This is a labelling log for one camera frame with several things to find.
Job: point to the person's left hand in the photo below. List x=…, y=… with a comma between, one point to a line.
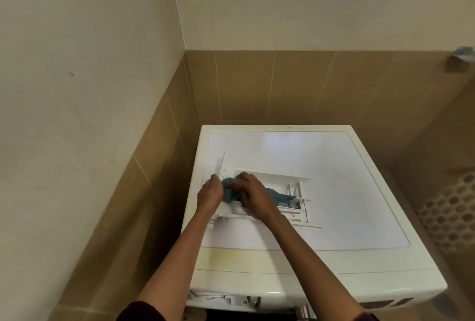
x=209, y=196

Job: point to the person's right hand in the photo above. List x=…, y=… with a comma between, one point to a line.
x=258, y=198

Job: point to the blue cloth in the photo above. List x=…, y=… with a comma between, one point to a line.
x=230, y=194

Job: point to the white detergent drawer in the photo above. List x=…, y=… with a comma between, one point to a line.
x=297, y=183

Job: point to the white washing machine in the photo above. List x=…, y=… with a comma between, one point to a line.
x=352, y=191

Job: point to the person's right forearm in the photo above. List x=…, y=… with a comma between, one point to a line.
x=315, y=272

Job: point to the person's left forearm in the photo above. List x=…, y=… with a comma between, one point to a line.
x=178, y=261

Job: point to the person's dark patterned left sleeve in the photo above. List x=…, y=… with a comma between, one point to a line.
x=141, y=312

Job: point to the person's dark patterned sleeve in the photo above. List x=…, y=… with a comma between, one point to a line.
x=141, y=312
x=365, y=317

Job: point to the person's dark patterned right sleeve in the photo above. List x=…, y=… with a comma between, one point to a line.
x=365, y=317

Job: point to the grey siphon cap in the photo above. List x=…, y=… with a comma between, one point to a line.
x=295, y=204

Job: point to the black display panel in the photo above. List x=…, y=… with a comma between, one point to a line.
x=386, y=303

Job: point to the grey wall shelf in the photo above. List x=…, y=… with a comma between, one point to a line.
x=463, y=53

